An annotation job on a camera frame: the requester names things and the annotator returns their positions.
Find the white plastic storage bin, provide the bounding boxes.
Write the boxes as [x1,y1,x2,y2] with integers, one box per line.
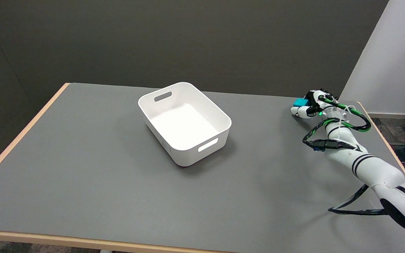
[138,82,232,167]

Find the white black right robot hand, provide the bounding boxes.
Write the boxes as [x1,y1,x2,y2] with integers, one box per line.
[290,89,333,119]

